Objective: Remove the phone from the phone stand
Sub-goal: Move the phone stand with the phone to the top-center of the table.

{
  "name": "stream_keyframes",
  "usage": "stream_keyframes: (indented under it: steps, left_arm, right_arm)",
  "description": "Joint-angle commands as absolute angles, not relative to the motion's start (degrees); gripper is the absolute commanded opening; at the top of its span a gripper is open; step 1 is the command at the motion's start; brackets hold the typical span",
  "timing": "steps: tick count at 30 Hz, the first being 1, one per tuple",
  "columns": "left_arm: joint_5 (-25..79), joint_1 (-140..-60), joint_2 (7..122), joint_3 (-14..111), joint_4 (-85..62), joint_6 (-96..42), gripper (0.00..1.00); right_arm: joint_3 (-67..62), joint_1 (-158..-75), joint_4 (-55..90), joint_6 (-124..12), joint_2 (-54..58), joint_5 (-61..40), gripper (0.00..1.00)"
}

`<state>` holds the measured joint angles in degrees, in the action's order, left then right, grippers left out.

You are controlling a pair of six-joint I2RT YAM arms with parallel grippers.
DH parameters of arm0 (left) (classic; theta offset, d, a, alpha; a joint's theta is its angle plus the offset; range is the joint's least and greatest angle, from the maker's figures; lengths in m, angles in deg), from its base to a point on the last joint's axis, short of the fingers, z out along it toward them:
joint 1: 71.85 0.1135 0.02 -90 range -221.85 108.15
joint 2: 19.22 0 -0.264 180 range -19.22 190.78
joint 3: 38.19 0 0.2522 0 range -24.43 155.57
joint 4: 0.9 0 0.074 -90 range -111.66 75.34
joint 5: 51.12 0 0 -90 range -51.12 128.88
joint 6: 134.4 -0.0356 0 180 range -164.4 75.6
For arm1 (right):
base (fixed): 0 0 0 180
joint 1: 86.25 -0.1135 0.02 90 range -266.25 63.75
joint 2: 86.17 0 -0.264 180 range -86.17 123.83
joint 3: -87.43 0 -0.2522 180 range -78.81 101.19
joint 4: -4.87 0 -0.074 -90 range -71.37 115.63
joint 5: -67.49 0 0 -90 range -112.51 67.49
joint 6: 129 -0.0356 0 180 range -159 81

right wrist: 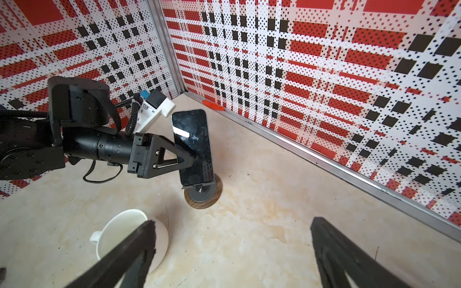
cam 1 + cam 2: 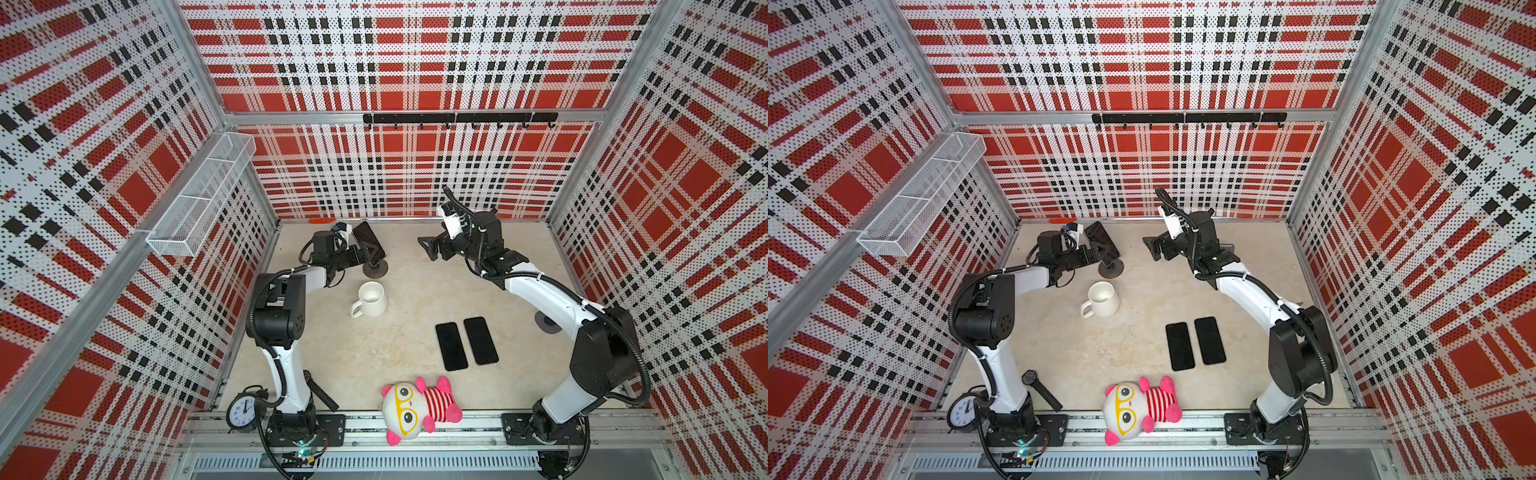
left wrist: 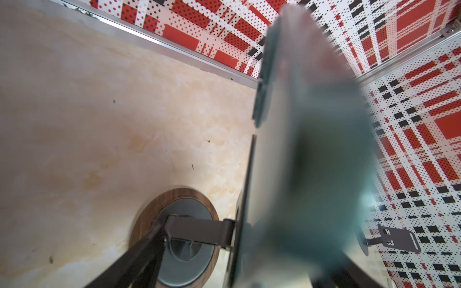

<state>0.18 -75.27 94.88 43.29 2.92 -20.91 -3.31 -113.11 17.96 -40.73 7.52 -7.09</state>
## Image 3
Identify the grey phone stand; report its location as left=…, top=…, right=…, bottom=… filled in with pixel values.
left=356, top=224, right=421, bottom=256

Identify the black smartphone green edge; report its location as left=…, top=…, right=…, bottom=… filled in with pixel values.
left=224, top=4, right=373, bottom=288

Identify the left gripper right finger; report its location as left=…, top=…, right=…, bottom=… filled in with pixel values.
left=313, top=252, right=382, bottom=288

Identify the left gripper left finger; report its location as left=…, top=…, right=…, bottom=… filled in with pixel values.
left=87, top=224, right=168, bottom=288

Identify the wooden base phone stand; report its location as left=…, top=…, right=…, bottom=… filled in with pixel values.
left=128, top=187, right=235, bottom=288

